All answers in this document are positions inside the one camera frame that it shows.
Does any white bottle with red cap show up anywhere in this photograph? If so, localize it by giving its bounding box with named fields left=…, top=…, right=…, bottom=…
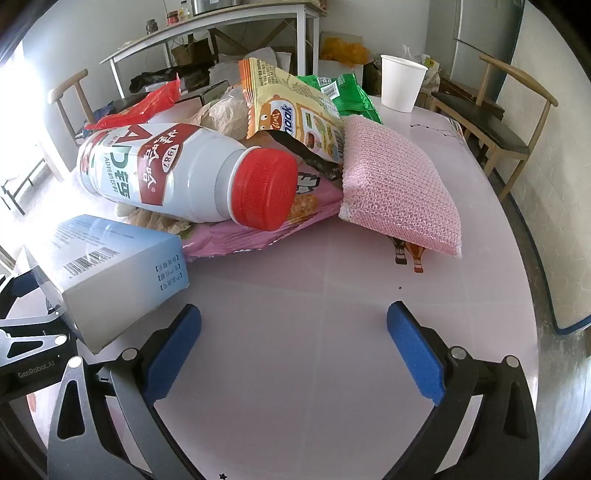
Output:
left=76, top=122, right=298, bottom=232

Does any black and grey box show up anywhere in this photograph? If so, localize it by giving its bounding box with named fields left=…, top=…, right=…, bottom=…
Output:
left=178, top=80, right=232, bottom=107

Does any yellow snack packet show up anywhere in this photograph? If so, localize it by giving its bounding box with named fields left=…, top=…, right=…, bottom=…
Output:
left=238, top=58, right=346, bottom=164

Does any crumpled beige paper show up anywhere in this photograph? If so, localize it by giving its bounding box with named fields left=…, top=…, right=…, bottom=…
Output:
left=191, top=88, right=252, bottom=139

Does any silver fridge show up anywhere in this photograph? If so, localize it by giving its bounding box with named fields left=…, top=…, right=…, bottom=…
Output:
left=450, top=0, right=525, bottom=93

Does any white sack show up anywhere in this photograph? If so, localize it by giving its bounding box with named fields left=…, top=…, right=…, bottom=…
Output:
left=210, top=46, right=291, bottom=84

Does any light blue carton box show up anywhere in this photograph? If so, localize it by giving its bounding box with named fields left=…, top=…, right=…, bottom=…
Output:
left=25, top=213, right=190, bottom=355

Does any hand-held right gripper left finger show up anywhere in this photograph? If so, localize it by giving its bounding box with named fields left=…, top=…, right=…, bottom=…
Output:
left=46, top=304, right=202, bottom=480

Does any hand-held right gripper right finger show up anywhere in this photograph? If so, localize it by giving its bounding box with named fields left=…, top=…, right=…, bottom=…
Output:
left=387, top=301, right=541, bottom=480

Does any white desk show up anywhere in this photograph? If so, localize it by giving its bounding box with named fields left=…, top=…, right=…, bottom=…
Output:
left=99, top=0, right=324, bottom=100

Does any wooden chair with dark seat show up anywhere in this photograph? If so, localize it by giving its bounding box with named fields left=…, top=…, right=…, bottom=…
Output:
left=429, top=53, right=559, bottom=201

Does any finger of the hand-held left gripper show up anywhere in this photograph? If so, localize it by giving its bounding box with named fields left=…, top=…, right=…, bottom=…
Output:
left=0, top=308, right=70, bottom=367
left=0, top=270, right=42, bottom=319

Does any dark metal bench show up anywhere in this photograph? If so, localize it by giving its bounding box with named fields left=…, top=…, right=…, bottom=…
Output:
left=0, top=157, right=51, bottom=215

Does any pink mesh sponge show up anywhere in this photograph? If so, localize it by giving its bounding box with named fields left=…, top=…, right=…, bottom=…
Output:
left=338, top=114, right=463, bottom=258

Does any pink snack packet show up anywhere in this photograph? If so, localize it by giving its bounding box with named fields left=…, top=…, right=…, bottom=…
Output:
left=178, top=168, right=345, bottom=263

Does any yellow bag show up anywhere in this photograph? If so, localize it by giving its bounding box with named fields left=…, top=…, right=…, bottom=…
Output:
left=321, top=37, right=370, bottom=63

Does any black cloth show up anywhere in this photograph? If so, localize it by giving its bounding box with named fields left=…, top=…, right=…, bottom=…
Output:
left=129, top=65, right=213, bottom=90

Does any red wrapper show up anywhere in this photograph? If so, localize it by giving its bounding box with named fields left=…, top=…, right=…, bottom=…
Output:
left=84, top=74, right=182, bottom=131

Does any metal pot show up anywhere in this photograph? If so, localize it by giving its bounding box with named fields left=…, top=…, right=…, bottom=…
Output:
left=191, top=0, right=232, bottom=14

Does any clear plastic bag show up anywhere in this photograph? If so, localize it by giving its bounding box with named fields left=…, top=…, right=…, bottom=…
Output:
left=402, top=44, right=441, bottom=88

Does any green packet with barcode label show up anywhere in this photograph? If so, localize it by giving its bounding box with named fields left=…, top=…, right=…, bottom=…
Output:
left=295, top=73, right=384, bottom=125

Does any dark brown wrapper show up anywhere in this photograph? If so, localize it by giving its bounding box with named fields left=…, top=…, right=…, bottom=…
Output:
left=267, top=130, right=343, bottom=183

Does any white paper cup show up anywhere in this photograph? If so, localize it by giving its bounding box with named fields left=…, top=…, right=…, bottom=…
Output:
left=379, top=54, right=429, bottom=113

